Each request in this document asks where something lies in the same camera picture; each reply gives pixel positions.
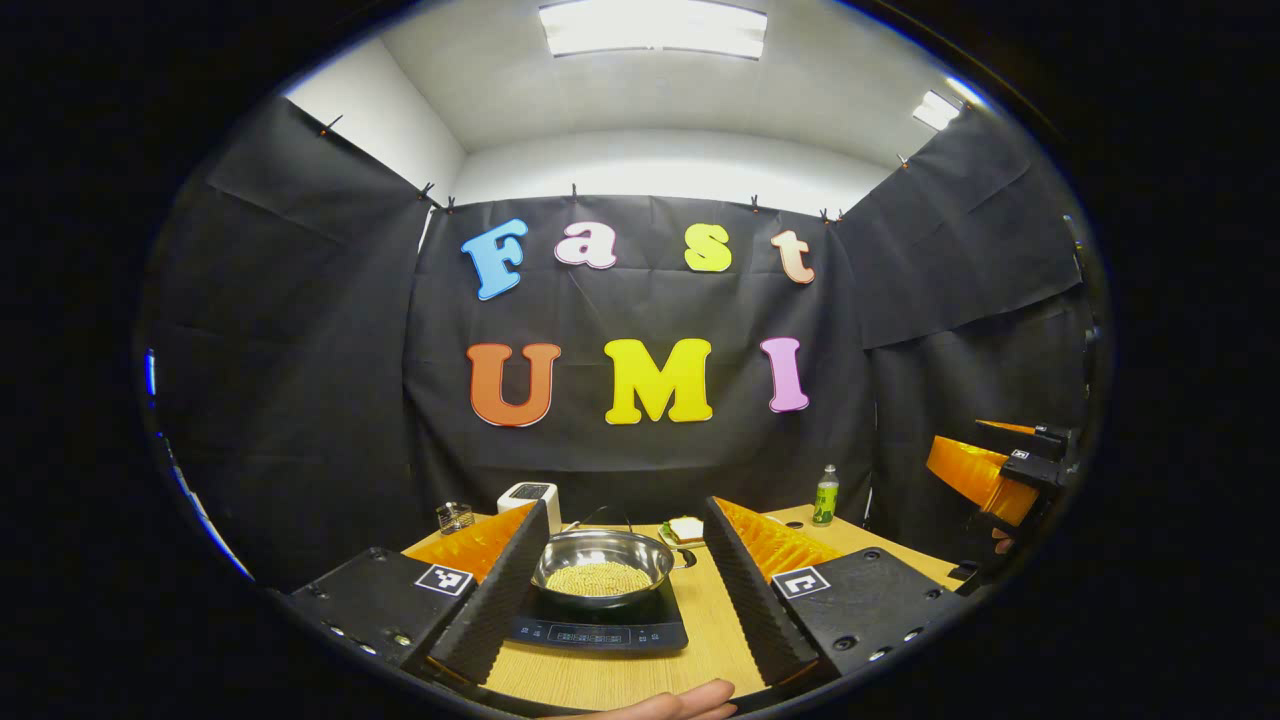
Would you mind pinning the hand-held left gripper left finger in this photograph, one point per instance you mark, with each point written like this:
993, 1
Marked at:
500, 600

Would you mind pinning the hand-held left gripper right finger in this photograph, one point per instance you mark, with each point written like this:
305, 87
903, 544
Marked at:
750, 600

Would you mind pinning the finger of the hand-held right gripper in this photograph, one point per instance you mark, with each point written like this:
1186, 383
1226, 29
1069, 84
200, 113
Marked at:
1045, 437
975, 475

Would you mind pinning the pile of soybeans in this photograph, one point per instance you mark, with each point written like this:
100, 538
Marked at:
598, 580

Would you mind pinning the black induction cooktop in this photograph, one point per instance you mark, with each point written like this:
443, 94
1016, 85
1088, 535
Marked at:
600, 632

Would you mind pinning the stainless steel pot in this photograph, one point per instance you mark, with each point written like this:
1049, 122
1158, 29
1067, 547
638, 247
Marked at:
600, 550

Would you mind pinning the sandwich on plate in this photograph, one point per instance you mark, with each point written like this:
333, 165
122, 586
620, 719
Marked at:
686, 530

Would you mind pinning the white toaster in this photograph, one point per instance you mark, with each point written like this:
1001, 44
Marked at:
530, 505

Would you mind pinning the green label bottle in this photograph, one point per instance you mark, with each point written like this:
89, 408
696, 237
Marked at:
825, 500

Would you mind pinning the black backdrop cloth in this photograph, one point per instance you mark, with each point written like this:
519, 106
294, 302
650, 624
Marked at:
640, 460

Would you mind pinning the small ceiling light panel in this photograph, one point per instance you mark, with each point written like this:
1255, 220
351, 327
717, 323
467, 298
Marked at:
937, 110

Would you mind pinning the row of backdrop clips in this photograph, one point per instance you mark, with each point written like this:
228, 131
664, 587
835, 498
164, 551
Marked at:
575, 190

